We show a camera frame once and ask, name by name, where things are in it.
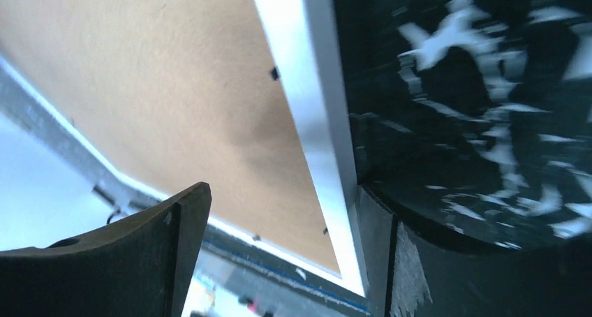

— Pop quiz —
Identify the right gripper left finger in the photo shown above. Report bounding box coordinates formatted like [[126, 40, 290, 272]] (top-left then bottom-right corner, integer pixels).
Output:
[[1, 182, 212, 316]]

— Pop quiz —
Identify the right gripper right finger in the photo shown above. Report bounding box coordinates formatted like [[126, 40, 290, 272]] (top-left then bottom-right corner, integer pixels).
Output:
[[355, 186, 591, 316]]

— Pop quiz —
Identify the brown cardboard backing board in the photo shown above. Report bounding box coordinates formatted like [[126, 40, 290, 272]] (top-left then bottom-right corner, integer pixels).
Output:
[[1, 0, 338, 271]]

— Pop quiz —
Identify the white picture frame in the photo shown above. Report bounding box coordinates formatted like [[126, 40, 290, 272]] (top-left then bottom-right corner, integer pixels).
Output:
[[1, 0, 366, 296]]

